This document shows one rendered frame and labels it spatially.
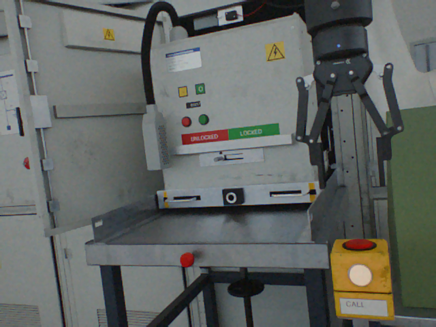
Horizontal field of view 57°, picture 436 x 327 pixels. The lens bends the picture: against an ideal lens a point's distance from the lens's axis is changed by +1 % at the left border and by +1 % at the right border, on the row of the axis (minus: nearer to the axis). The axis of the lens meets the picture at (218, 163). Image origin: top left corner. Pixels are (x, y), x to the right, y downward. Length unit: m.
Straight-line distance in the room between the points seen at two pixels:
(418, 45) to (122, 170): 1.09
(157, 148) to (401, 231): 0.72
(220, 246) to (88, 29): 0.90
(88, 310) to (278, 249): 1.40
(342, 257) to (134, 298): 1.44
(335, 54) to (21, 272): 2.02
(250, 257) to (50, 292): 1.50
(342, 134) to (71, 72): 0.96
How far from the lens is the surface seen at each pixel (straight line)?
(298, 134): 0.63
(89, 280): 2.08
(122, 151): 1.52
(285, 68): 1.19
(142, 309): 1.96
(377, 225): 1.54
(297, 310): 1.70
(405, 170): 0.77
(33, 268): 2.29
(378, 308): 0.66
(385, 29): 1.01
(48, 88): 1.40
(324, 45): 0.61
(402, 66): 0.99
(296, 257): 0.89
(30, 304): 2.38
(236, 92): 1.23
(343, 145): 1.51
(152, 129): 1.22
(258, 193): 1.22
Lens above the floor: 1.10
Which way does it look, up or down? 5 degrees down
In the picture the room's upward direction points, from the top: 7 degrees counter-clockwise
